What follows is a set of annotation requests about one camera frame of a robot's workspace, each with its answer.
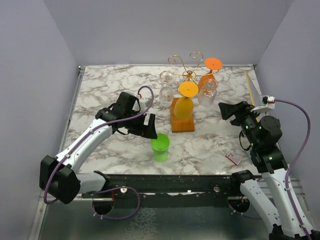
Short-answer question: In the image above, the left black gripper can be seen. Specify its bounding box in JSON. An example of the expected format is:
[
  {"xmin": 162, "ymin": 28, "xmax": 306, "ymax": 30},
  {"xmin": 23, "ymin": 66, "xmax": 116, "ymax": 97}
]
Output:
[{"xmin": 124, "ymin": 110, "xmax": 158, "ymax": 139}]

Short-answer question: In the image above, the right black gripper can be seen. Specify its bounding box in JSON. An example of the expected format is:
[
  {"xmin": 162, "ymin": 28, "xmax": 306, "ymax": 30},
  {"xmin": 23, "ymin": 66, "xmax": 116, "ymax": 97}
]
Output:
[{"xmin": 219, "ymin": 99, "xmax": 263, "ymax": 148}]

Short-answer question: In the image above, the green plastic wine glass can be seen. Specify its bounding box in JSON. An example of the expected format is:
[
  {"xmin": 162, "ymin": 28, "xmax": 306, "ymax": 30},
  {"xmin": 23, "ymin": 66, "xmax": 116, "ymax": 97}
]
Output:
[{"xmin": 150, "ymin": 133, "xmax": 171, "ymax": 162}]

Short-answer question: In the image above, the clear glass tumbler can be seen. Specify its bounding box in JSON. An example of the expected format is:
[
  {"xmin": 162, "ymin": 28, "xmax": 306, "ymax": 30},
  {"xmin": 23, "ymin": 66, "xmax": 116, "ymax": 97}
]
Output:
[{"xmin": 198, "ymin": 78, "xmax": 219, "ymax": 107}]

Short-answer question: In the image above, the orange plastic wine glass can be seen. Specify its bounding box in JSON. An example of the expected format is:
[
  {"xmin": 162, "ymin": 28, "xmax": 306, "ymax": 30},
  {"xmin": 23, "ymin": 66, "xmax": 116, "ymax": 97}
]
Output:
[{"xmin": 198, "ymin": 57, "xmax": 223, "ymax": 92}]

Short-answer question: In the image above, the clear wine glass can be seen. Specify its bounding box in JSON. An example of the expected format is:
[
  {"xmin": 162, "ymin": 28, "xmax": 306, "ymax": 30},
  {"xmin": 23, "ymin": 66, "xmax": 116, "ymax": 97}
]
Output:
[{"xmin": 159, "ymin": 71, "xmax": 177, "ymax": 107}]

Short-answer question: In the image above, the yellow plastic wine glass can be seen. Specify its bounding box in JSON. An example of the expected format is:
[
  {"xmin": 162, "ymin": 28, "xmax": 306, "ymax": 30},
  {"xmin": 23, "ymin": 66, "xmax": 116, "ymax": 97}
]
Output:
[{"xmin": 173, "ymin": 81, "xmax": 199, "ymax": 119}]

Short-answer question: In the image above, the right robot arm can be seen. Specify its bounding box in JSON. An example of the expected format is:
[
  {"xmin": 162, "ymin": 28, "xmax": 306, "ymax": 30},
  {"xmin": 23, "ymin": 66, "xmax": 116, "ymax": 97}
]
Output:
[{"xmin": 218, "ymin": 96, "xmax": 320, "ymax": 240}]

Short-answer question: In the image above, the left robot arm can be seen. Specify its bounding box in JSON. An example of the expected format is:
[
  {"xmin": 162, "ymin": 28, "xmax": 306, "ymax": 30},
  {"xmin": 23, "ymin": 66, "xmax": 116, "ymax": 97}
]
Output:
[{"xmin": 39, "ymin": 91, "xmax": 158, "ymax": 205}]

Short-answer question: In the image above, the red white small box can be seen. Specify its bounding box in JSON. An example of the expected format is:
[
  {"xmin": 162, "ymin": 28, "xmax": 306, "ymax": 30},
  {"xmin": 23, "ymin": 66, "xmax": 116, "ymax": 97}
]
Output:
[{"xmin": 225, "ymin": 151, "xmax": 241, "ymax": 166}]

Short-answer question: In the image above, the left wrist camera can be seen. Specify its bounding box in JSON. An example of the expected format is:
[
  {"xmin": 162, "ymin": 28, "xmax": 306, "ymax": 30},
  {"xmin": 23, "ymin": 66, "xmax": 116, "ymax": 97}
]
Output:
[{"xmin": 132, "ymin": 98, "xmax": 151, "ymax": 113}]

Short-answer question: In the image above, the gold wire wine glass rack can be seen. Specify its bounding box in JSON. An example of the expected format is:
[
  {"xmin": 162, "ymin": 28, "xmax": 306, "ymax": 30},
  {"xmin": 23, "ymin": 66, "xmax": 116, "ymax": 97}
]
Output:
[{"xmin": 159, "ymin": 51, "xmax": 223, "ymax": 133}]

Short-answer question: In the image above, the black mounting rail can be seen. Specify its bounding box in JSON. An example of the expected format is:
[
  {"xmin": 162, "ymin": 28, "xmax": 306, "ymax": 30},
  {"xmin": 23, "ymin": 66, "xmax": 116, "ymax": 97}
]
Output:
[{"xmin": 79, "ymin": 173, "xmax": 261, "ymax": 209}]

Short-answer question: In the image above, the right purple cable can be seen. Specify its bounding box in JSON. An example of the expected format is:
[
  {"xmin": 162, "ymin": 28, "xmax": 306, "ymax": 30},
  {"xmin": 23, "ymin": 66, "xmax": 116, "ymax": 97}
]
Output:
[{"xmin": 273, "ymin": 98, "xmax": 312, "ymax": 240}]

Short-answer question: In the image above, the purple cable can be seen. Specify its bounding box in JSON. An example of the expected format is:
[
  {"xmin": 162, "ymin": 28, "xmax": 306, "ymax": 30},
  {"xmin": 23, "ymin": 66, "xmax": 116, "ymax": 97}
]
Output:
[
  {"xmin": 43, "ymin": 85, "xmax": 155, "ymax": 205},
  {"xmin": 273, "ymin": 98, "xmax": 312, "ymax": 240}
]

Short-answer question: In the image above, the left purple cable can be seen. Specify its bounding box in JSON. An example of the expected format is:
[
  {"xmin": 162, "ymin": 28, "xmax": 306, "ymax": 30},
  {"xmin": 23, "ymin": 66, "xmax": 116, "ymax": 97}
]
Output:
[{"xmin": 43, "ymin": 85, "xmax": 155, "ymax": 205}]

